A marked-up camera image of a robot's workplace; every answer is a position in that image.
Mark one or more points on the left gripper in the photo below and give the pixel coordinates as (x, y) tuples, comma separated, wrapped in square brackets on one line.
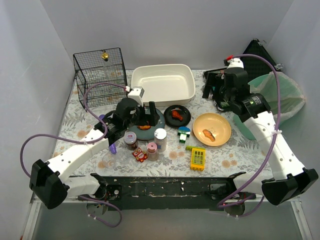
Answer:
[(147, 119)]

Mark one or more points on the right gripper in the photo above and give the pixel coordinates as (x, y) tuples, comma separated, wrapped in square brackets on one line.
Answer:
[(213, 78)]

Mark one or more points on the silver lid spice jar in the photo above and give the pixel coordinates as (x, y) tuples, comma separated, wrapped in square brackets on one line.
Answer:
[(160, 138)]

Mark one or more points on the brown spice jar white lid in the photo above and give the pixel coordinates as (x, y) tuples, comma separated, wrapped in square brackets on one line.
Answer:
[(130, 139)]

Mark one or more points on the yellow bear plate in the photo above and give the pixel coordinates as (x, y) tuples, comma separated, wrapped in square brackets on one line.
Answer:
[(217, 124)]

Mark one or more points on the pink lid spice jar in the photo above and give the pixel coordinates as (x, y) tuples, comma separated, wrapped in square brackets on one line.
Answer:
[(152, 152)]

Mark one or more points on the glass bottle gold stopper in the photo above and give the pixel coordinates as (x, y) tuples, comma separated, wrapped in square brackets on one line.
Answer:
[(108, 66)]

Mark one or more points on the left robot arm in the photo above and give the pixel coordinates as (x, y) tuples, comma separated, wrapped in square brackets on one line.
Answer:
[(52, 180)]

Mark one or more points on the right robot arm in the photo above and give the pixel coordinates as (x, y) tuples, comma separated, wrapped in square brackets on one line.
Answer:
[(282, 175)]

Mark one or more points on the fried chicken wing toy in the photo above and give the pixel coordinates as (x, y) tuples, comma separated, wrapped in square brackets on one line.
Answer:
[(144, 127)]

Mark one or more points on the blue ceramic plate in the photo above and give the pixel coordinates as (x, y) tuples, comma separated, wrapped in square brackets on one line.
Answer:
[(147, 135)]

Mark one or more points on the black small plate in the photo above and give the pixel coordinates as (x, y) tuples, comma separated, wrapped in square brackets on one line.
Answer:
[(175, 123)]

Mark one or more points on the red drumstick toy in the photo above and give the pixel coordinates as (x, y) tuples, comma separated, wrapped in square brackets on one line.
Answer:
[(176, 115)]

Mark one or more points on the red owl toy block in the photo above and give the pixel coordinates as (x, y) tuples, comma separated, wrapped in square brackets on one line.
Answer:
[(139, 155)]

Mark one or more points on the white rectangular basin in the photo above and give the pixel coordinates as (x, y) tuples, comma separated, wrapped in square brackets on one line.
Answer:
[(165, 84)]

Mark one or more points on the green blue toy block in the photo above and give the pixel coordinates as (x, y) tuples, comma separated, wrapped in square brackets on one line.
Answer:
[(183, 132)]

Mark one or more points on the salmon slice toy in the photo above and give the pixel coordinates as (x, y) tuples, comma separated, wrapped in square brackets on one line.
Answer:
[(209, 135)]

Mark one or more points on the black poker chip case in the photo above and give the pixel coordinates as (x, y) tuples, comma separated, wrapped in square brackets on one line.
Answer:
[(254, 67)]

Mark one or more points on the yellow window toy block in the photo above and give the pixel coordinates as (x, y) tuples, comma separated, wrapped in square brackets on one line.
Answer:
[(197, 161)]

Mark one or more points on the green trash bin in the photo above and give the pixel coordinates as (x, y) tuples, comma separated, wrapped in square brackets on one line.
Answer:
[(287, 90)]

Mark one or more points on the clear bin liner bag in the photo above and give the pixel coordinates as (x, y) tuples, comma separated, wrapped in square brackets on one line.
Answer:
[(290, 92)]

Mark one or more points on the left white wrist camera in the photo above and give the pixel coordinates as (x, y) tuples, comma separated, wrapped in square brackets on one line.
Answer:
[(135, 93)]

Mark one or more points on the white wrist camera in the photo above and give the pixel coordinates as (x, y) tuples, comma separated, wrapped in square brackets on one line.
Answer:
[(135, 93), (233, 62)]

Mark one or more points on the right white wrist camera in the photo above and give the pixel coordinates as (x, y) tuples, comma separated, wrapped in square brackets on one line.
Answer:
[(233, 62)]

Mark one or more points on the black wire rack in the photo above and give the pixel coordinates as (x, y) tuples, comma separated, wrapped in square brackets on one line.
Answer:
[(89, 70)]

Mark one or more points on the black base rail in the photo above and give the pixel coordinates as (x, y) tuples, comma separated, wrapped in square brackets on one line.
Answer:
[(160, 193)]

